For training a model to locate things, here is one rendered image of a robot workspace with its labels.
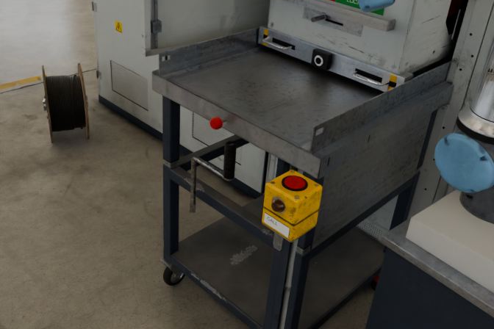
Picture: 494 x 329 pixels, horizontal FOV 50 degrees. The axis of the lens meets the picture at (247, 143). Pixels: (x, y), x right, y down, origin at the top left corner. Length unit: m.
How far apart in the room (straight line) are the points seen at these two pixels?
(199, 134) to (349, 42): 1.21
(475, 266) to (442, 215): 0.13
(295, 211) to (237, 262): 0.94
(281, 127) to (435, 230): 0.44
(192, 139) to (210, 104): 1.26
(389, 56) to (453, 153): 0.57
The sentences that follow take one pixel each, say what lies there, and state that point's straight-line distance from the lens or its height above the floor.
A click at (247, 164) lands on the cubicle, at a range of 2.42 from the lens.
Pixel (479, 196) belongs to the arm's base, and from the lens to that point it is 1.21.
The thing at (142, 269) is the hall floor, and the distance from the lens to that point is 2.13.
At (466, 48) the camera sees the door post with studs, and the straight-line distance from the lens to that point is 1.73.
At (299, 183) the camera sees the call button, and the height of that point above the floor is 0.91.
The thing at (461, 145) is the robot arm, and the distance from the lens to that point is 1.02.
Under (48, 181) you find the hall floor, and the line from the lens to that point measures 2.67.
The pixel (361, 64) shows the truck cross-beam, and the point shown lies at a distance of 1.58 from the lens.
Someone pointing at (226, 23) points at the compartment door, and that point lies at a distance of 1.89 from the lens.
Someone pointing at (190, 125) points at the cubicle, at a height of 0.21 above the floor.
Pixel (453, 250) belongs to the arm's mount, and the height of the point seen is 0.79.
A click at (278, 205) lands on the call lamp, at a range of 0.99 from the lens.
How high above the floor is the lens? 1.46
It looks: 30 degrees down
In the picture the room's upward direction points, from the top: 5 degrees clockwise
